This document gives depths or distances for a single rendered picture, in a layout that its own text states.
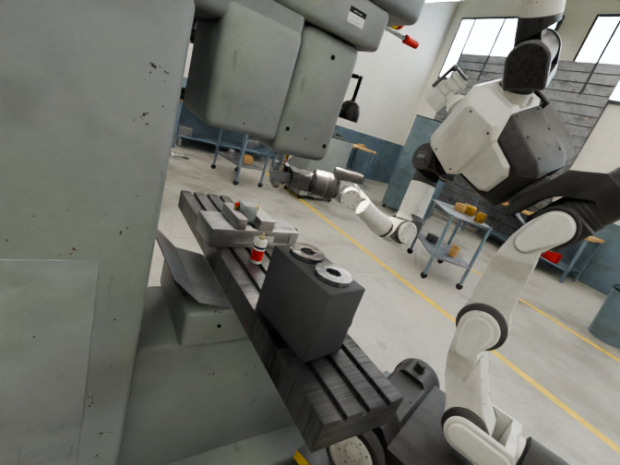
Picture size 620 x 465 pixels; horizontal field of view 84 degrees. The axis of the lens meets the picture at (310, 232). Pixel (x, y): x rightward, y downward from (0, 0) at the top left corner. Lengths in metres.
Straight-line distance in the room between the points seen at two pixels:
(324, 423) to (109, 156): 0.63
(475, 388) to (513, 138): 0.75
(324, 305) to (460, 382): 0.66
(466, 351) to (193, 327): 0.80
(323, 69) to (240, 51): 0.23
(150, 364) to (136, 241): 0.44
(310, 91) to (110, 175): 0.52
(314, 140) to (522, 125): 0.55
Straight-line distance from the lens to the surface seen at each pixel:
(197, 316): 1.02
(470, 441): 1.30
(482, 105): 1.07
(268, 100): 0.89
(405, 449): 1.32
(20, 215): 0.76
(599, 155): 8.51
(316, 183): 1.06
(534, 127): 1.12
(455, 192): 9.46
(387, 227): 1.21
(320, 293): 0.74
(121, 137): 0.71
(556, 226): 1.07
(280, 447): 1.61
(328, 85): 0.99
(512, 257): 1.10
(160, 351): 1.09
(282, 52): 0.89
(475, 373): 1.25
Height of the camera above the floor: 1.45
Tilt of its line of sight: 20 degrees down
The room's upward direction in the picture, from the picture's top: 19 degrees clockwise
